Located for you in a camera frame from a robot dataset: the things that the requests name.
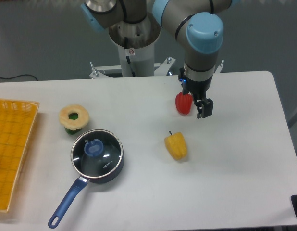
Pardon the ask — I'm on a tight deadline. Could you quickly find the glass pot lid blue knob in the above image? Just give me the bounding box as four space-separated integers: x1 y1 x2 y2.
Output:
71 129 124 179

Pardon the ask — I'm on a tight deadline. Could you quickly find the white base frame with bolts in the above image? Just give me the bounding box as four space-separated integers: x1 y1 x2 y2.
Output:
89 57 225 79

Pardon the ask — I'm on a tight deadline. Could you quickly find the red toy bell pepper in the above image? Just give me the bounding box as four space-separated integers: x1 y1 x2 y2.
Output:
175 92 193 115

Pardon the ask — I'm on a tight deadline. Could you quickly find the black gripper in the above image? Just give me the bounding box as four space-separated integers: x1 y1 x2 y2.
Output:
178 68 213 119

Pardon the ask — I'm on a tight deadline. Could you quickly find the beige toy bread ring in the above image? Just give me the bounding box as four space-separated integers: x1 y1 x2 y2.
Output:
58 104 90 131

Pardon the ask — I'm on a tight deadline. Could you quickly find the yellow toy bell pepper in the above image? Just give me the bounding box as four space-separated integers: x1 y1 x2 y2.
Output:
164 131 187 160

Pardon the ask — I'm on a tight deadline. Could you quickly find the green toy pepper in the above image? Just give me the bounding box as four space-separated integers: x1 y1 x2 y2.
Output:
64 113 81 135

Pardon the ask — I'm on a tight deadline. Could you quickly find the dark blue saucepan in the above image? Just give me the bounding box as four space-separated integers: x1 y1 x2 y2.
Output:
48 129 125 229

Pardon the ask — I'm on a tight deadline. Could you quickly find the black floor cable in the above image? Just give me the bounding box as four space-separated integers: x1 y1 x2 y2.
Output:
0 74 39 81

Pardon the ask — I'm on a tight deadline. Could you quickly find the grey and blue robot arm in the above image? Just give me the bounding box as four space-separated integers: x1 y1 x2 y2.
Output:
81 0 235 118

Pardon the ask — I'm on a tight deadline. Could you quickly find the yellow woven basket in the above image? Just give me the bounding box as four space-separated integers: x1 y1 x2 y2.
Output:
0 99 39 213

